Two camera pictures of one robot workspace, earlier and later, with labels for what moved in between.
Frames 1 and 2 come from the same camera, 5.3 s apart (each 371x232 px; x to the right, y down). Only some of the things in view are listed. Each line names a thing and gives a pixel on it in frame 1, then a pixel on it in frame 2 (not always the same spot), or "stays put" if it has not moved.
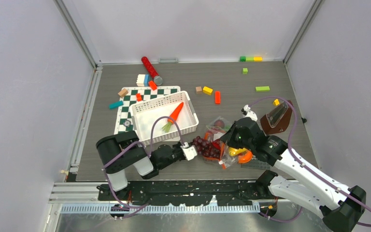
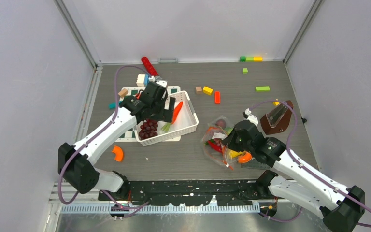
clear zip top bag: [214, 130] stays put
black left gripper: [179, 145] -> [167, 113]
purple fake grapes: [205, 148] -> [148, 129]
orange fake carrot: [174, 115] stays put
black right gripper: [228, 137] stays put
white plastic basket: [144, 114] stays put
